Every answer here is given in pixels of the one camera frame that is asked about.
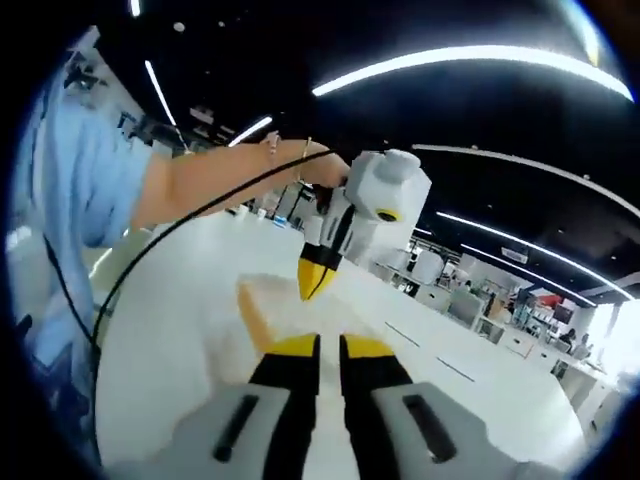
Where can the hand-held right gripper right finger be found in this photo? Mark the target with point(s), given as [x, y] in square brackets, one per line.
[395, 430]

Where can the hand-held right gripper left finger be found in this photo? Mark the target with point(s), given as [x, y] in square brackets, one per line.
[250, 430]

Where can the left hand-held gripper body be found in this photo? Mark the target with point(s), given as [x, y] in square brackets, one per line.
[390, 190]

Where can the clear plastic bag yellow-trimmed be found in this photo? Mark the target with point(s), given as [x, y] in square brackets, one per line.
[280, 320]

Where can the small blue and white box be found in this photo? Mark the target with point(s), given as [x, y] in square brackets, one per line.
[280, 221]

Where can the person's left hand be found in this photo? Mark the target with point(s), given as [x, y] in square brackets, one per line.
[325, 167]

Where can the thin straight ceiling light strip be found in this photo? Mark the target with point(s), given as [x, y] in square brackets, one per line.
[450, 216]

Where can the white paper cup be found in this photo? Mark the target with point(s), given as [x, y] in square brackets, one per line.
[262, 214]
[240, 211]

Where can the ceiling air vent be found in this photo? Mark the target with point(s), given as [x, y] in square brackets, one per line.
[514, 253]

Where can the long curved ceiling light strip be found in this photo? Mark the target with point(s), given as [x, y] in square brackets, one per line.
[450, 56]

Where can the row of white office desks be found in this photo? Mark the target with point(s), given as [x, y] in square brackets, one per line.
[520, 345]

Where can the dark wall screen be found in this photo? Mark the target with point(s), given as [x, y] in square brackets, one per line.
[563, 314]

